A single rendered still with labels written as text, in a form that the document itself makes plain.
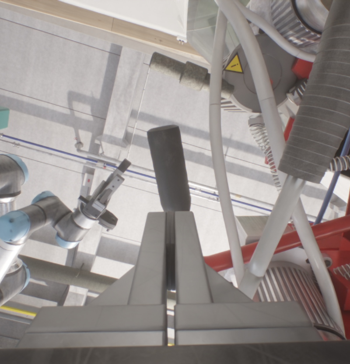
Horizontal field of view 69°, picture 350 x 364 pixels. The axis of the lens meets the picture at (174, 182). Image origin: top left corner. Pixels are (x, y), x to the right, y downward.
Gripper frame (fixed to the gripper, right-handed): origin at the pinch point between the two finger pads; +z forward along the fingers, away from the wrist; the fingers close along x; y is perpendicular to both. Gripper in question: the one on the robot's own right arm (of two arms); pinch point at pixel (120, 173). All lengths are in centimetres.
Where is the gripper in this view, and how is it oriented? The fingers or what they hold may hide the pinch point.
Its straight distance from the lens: 77.2
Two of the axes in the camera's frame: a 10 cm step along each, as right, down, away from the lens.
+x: -0.2, -4.0, 9.2
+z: 6.5, -7.0, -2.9
